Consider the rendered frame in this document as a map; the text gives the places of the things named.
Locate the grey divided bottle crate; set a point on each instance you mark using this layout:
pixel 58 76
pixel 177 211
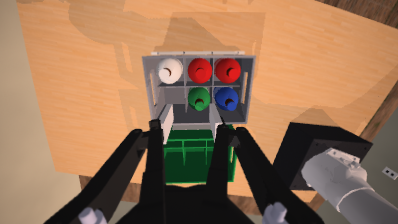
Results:
pixel 174 93

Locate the green plastic crate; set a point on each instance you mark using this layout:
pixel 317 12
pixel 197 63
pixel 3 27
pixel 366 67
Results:
pixel 191 151

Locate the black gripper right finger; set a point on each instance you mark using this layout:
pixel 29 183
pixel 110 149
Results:
pixel 276 202

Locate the blue bottle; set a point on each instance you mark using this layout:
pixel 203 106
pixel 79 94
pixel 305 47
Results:
pixel 225 98

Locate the green bottle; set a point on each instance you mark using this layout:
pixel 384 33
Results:
pixel 198 98

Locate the red bottle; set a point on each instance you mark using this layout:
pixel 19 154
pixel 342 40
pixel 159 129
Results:
pixel 224 70
pixel 199 70

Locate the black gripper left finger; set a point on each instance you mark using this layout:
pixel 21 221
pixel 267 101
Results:
pixel 99 199

